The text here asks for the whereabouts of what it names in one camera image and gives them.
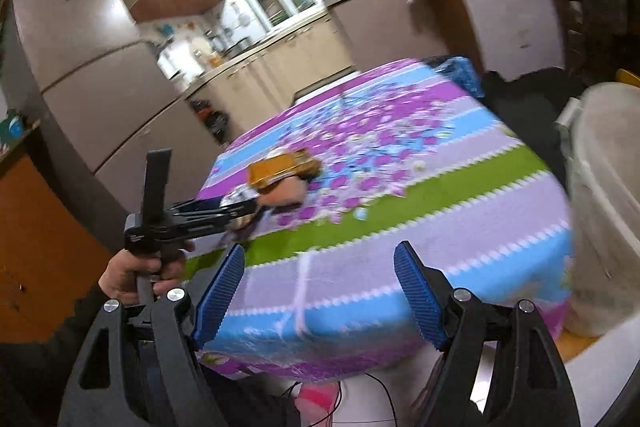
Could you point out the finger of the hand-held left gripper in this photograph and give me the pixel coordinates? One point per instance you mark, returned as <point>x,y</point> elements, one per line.
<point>200,206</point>
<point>220,219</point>

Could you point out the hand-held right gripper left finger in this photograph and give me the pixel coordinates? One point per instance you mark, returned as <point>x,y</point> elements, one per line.
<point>220,292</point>

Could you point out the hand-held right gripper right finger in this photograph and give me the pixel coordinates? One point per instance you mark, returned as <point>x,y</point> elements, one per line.
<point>417,302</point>

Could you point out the silver foil wrapper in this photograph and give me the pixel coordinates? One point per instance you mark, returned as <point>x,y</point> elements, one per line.
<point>240,197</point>

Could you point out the white plastic bucket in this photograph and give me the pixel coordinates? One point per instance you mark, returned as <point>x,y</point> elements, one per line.
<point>605,207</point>

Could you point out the person's left forearm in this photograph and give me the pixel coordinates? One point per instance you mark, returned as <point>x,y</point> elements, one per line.
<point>40,357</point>

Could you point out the person's left hand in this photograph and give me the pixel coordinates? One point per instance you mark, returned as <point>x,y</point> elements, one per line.
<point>120,277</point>

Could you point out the golden snack packet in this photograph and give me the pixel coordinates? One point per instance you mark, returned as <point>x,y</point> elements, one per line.
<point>280,167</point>

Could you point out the black and orange bag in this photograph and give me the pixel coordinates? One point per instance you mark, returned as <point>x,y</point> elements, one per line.
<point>212,119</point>

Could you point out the orange wooden cabinet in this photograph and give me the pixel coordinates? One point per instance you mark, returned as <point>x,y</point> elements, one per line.
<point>40,232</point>

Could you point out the person's leg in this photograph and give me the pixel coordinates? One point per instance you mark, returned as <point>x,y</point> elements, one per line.
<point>250,402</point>

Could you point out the pink slipper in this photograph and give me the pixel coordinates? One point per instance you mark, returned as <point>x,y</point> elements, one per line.
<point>317,399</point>

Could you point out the grey refrigerator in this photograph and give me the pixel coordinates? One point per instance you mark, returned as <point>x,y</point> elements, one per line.
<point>100,82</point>

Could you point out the teal container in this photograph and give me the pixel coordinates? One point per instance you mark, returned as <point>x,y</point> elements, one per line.
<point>11,129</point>

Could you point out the beige kitchen cabinets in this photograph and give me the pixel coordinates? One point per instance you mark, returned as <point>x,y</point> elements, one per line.
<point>300,57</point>

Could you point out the black cloth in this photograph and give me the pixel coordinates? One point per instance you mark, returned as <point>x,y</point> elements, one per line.
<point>530,107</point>

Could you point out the blue plastic bag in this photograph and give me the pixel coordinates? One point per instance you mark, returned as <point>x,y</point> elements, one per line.
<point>460,74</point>

